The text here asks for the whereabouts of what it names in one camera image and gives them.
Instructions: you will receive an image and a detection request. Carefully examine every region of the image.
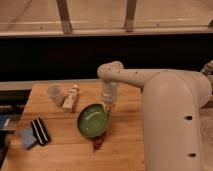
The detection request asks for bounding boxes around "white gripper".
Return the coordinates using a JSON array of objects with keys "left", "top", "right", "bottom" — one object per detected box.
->
[{"left": 101, "top": 82, "right": 118, "bottom": 117}]

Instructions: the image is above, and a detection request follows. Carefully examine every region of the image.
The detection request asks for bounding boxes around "green ceramic bowl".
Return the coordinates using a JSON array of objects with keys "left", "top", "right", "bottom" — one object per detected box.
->
[{"left": 77, "top": 104, "right": 109, "bottom": 138}]

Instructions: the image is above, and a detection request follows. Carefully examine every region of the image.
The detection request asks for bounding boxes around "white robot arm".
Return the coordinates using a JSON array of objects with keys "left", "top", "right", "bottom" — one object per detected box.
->
[{"left": 97, "top": 61, "right": 212, "bottom": 171}]

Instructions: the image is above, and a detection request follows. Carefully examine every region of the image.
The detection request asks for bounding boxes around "dried red chili pepper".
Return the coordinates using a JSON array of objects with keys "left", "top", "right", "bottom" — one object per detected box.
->
[{"left": 93, "top": 132, "right": 106, "bottom": 151}]

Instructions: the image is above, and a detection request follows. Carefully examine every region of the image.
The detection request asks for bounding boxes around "white tube bottle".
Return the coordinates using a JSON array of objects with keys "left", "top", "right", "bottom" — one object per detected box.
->
[{"left": 62, "top": 85, "right": 79, "bottom": 113}]

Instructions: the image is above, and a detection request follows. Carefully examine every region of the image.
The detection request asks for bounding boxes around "clear plastic cup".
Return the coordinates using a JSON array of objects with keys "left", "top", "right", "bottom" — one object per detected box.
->
[{"left": 46, "top": 84, "right": 64, "bottom": 106}]

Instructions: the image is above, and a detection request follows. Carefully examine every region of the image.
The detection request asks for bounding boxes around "black white striped cloth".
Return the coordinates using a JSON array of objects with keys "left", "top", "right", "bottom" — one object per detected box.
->
[{"left": 30, "top": 118, "right": 51, "bottom": 146}]

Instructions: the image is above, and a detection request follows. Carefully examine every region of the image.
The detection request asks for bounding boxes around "right metal window post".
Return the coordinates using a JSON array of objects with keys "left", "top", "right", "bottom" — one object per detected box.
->
[{"left": 124, "top": 0, "right": 137, "bottom": 32}]

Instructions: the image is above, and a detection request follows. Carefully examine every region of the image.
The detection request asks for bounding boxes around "metal window post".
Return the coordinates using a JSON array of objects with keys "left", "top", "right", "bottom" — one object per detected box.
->
[
  {"left": 56, "top": 0, "right": 72, "bottom": 34},
  {"left": 124, "top": 0, "right": 137, "bottom": 32}
]

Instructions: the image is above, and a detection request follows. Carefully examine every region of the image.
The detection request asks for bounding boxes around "left metal window post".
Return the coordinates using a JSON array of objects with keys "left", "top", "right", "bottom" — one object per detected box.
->
[{"left": 56, "top": 0, "right": 72, "bottom": 34}]

